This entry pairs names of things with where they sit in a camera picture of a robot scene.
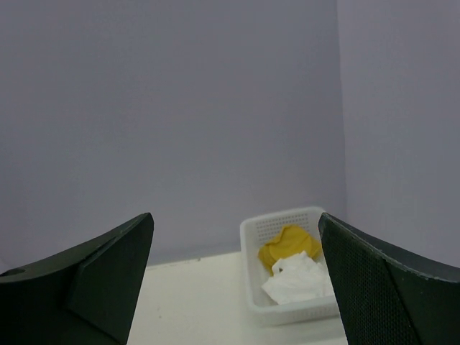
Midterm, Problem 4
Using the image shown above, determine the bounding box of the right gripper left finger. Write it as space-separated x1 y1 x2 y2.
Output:
1 213 154 344

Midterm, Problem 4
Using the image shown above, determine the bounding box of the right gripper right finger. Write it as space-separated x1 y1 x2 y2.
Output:
318 213 459 344

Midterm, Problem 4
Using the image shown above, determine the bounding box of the white bra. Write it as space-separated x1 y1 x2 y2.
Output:
262 252 334 305

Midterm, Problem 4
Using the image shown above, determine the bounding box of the yellow bra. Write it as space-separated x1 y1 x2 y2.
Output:
257 224 322 276

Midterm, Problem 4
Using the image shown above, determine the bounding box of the white plastic basket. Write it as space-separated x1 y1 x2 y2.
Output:
240 206 339 326

